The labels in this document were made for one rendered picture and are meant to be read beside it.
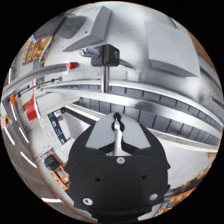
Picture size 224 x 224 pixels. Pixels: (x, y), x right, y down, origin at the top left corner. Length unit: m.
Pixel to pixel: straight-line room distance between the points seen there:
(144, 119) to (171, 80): 0.12
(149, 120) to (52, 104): 0.25
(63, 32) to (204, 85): 0.49
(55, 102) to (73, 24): 0.30
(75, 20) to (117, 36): 0.19
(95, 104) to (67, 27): 0.34
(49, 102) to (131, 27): 0.33
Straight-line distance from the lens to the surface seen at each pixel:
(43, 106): 0.23
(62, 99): 0.24
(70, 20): 0.35
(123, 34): 0.27
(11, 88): 0.44
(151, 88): 0.16
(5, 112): 0.53
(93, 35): 0.27
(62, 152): 0.43
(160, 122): 0.18
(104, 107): 0.22
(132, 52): 0.23
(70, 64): 0.37
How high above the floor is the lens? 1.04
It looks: 50 degrees down
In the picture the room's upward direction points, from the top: 127 degrees counter-clockwise
